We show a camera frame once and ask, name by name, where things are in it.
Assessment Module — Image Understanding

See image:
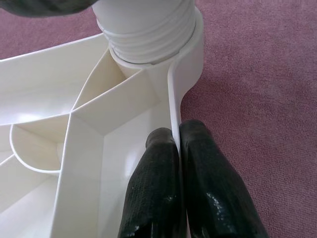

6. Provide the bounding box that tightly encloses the white plastic table leg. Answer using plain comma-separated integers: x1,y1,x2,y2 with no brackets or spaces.
91,0,199,64

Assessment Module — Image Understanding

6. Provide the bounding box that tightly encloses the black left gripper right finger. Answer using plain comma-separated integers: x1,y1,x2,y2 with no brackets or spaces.
178,119,269,238

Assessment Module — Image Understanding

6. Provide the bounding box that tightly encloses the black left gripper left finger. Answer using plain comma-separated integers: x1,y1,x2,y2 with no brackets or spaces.
118,127,185,238

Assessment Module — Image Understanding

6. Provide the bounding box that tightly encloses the mauve cloth with white stripes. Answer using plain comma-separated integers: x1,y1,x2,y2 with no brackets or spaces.
0,0,317,238

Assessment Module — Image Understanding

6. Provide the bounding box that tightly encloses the white plastic children table top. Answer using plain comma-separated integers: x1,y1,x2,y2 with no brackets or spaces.
0,7,205,238

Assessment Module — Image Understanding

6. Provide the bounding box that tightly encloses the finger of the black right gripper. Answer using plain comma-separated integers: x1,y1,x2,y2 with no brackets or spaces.
0,0,99,18

